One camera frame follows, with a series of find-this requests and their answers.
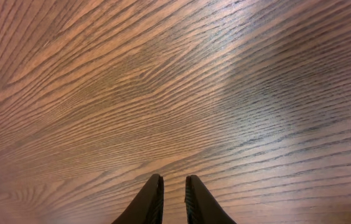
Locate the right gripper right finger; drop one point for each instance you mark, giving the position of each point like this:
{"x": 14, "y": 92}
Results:
{"x": 201, "y": 206}

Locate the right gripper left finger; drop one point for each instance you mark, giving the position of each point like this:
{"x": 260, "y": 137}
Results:
{"x": 147, "y": 206}

